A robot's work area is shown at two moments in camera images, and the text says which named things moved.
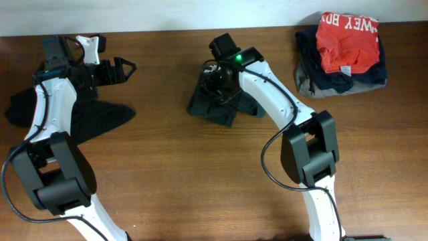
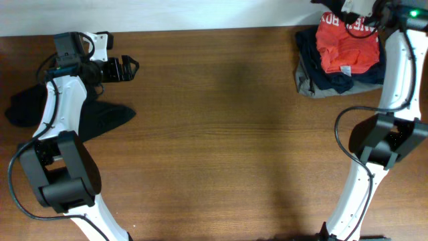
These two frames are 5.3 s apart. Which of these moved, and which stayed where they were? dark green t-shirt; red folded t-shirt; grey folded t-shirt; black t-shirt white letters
Moved: dark green t-shirt
Stayed: grey folded t-shirt; black t-shirt white letters; red folded t-shirt
